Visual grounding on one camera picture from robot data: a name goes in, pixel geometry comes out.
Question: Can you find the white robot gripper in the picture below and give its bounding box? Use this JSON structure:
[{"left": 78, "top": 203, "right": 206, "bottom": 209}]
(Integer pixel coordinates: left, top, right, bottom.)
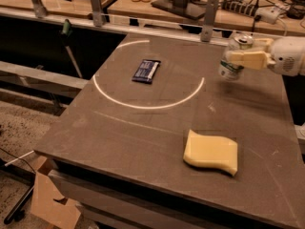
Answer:
[{"left": 224, "top": 36, "right": 305, "bottom": 76}]

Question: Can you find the green white 7up can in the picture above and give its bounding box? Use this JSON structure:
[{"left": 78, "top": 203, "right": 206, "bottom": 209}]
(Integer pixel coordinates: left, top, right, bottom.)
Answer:
[{"left": 218, "top": 33, "right": 254, "bottom": 81}]

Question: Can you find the blue rxbar blueberry wrapper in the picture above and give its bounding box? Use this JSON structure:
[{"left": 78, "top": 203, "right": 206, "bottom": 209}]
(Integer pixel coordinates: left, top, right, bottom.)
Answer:
[{"left": 132, "top": 59, "right": 160, "bottom": 84}]

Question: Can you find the white power adapter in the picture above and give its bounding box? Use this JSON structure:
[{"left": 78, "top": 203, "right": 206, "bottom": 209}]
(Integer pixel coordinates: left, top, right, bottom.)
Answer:
[{"left": 255, "top": 8, "right": 281, "bottom": 24}]

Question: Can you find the black power strip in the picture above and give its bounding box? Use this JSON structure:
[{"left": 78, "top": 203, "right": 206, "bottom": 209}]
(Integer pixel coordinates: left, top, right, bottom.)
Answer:
[{"left": 221, "top": 0, "right": 257, "bottom": 17}]

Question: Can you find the black monitor stand base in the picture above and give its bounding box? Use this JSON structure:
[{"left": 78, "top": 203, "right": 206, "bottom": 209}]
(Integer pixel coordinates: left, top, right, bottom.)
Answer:
[{"left": 152, "top": 0, "right": 206, "bottom": 20}]

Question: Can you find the yellow wavy sponge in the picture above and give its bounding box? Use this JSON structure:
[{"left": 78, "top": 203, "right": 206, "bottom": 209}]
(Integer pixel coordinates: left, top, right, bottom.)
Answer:
[{"left": 183, "top": 130, "right": 238, "bottom": 176}]

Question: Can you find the brown cardboard piece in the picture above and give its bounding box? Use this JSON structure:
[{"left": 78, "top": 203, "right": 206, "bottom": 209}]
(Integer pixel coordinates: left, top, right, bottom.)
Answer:
[{"left": 30, "top": 156, "right": 80, "bottom": 229}]

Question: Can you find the black floor stand leg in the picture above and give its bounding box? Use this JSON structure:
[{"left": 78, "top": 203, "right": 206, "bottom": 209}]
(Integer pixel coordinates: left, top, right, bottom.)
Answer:
[{"left": 4, "top": 186, "right": 34, "bottom": 225}]

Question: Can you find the right metal bracket post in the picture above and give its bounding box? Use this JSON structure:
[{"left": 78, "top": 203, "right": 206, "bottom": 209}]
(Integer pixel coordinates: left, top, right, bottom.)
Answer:
[{"left": 200, "top": 0, "right": 219, "bottom": 42}]

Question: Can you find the metal bracket post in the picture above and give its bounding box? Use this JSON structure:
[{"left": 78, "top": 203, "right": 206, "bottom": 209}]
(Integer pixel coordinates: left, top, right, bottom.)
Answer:
[
  {"left": 90, "top": 0, "right": 106, "bottom": 27},
  {"left": 31, "top": 0, "right": 48, "bottom": 18},
  {"left": 200, "top": 0, "right": 219, "bottom": 42}
]

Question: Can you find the middle metal bracket post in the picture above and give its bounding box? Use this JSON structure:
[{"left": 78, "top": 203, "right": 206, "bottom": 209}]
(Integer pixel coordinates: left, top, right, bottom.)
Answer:
[{"left": 90, "top": 0, "right": 106, "bottom": 27}]

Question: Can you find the green handled tool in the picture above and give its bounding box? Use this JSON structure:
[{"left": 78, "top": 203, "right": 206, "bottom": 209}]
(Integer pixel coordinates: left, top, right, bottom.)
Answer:
[{"left": 61, "top": 18, "right": 84, "bottom": 79}]

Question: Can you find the grey metal side rail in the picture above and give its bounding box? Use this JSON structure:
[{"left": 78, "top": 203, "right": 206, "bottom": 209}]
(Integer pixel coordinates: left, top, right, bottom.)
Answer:
[{"left": 0, "top": 61, "right": 88, "bottom": 98}]

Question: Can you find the left metal bracket post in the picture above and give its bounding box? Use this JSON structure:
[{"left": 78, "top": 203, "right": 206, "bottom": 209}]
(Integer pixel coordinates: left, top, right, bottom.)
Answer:
[{"left": 31, "top": 0, "right": 48, "bottom": 18}]

